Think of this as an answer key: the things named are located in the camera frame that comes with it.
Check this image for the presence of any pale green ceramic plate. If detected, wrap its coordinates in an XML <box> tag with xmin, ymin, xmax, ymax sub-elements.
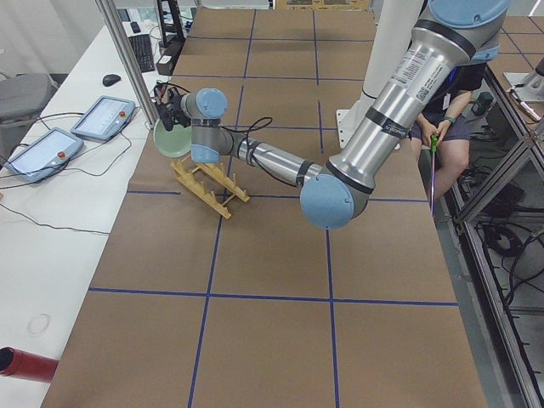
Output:
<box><xmin>153</xmin><ymin>120</ymin><xmax>192</xmax><ymax>158</ymax></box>

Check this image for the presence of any black keyboard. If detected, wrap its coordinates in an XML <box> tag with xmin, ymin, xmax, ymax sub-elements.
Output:
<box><xmin>127</xmin><ymin>34</ymin><xmax>155</xmax><ymax>72</ymax></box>

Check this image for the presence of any teach pendant tablet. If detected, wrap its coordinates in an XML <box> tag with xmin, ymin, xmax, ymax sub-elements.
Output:
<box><xmin>4</xmin><ymin>127</ymin><xmax>83</xmax><ymax>182</ymax></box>
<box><xmin>71</xmin><ymin>95</ymin><xmax>136</xmax><ymax>141</ymax></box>

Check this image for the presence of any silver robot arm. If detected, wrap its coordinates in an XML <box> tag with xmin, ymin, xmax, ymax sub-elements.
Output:
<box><xmin>157</xmin><ymin>1</ymin><xmax>509</xmax><ymax>230</ymax></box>

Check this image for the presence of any red cylinder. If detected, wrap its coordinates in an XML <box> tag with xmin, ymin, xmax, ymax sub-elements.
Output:
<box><xmin>1</xmin><ymin>347</ymin><xmax>59</xmax><ymax>383</ymax></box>

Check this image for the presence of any green handled screwdriver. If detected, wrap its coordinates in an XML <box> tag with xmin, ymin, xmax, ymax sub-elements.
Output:
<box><xmin>429</xmin><ymin>134</ymin><xmax>439</xmax><ymax>215</ymax></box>

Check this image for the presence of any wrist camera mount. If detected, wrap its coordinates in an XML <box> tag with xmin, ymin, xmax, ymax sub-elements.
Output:
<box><xmin>152</xmin><ymin>81</ymin><xmax>179</xmax><ymax>110</ymax></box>

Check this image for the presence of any seated person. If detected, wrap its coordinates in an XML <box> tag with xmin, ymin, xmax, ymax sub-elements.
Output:
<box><xmin>409</xmin><ymin>64</ymin><xmax>486</xmax><ymax>201</ymax></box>

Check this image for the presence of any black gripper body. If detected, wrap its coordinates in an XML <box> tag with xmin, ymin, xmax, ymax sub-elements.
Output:
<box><xmin>163</xmin><ymin>93</ymin><xmax>190</xmax><ymax>123</ymax></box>

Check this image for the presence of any black computer mouse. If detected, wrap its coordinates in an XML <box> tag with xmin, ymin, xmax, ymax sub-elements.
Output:
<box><xmin>102</xmin><ymin>74</ymin><xmax>122</xmax><ymax>88</ymax></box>

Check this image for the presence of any near teach pendant tablet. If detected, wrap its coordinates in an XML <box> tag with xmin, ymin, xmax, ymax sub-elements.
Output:
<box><xmin>4</xmin><ymin>127</ymin><xmax>83</xmax><ymax>182</ymax></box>

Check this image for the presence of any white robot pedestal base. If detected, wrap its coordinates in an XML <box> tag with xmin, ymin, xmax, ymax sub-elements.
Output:
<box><xmin>337</xmin><ymin>0</ymin><xmax>424</xmax><ymax>148</ymax></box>

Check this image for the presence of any aluminium frame post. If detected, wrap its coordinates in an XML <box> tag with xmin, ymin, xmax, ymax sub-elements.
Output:
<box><xmin>95</xmin><ymin>0</ymin><xmax>159</xmax><ymax>129</ymax></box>

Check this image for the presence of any wooden dish rack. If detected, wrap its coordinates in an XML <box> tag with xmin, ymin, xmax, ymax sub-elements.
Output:
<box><xmin>170</xmin><ymin>156</ymin><xmax>250</xmax><ymax>219</ymax></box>

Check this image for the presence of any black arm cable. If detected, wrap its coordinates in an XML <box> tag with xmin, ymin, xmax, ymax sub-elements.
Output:
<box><xmin>223</xmin><ymin>116</ymin><xmax>275</xmax><ymax>167</ymax></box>

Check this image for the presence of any far teach pendant tablet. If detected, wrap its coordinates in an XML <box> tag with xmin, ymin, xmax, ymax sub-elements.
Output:
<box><xmin>71</xmin><ymin>95</ymin><xmax>136</xmax><ymax>141</ymax></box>

